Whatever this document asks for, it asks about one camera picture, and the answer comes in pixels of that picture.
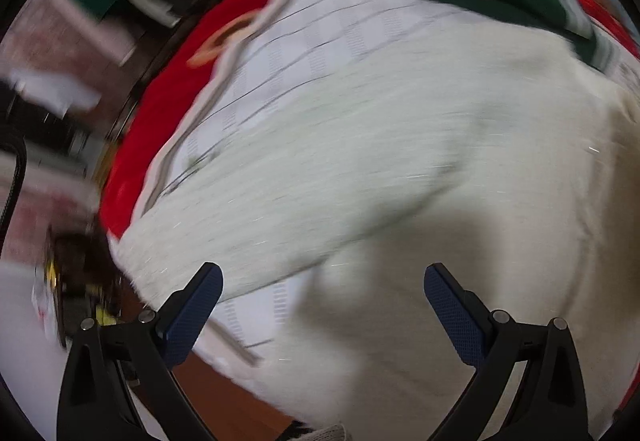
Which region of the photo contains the white fluffy sweater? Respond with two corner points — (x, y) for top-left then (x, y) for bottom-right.
(116, 22), (639, 440)

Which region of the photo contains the dark basket on floor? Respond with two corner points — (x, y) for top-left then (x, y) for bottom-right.
(43, 227), (124, 347)

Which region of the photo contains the red floral blanket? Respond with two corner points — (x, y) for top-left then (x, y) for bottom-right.
(98, 0), (640, 240)

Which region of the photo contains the white diamond floral cloth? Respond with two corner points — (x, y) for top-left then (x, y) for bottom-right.
(130, 0), (638, 377)

